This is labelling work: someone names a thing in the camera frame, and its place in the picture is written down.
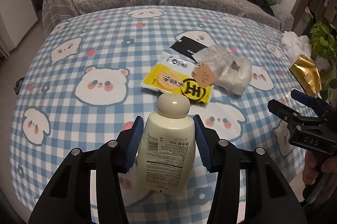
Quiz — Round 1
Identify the cream lotion tube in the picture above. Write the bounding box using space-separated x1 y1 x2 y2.
137 93 195 196

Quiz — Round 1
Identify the yellow snack packet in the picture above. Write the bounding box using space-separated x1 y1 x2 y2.
140 51 213 104

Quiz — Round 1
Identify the person right hand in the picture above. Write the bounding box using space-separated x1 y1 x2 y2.
302 151 337 185

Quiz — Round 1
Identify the gold tissue pack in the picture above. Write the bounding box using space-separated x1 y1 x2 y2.
289 54 322 97

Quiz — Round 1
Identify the white crumpled tissue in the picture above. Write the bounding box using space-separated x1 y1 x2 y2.
281 31 311 62

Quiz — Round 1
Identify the green potted plant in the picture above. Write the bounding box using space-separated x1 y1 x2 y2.
310 18 336 100

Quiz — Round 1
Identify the white pouch with tag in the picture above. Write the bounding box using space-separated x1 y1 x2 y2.
192 45 253 96

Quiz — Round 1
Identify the blue checked bear tablecloth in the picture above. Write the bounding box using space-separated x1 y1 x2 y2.
10 6 312 210

